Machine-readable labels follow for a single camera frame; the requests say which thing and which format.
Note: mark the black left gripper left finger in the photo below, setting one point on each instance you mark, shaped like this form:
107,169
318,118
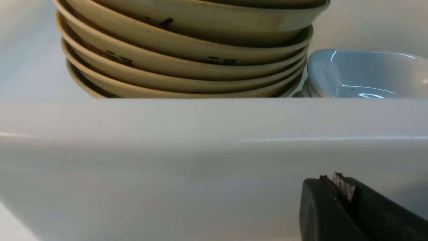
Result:
322,216

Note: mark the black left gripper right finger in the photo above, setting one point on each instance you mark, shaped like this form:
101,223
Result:
376,216

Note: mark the top white square dish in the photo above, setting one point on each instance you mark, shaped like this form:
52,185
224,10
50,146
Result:
360,74

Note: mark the large white plastic tub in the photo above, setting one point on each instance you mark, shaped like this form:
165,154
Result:
74,168

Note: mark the stack of tan bowls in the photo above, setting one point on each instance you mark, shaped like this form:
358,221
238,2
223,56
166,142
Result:
188,48

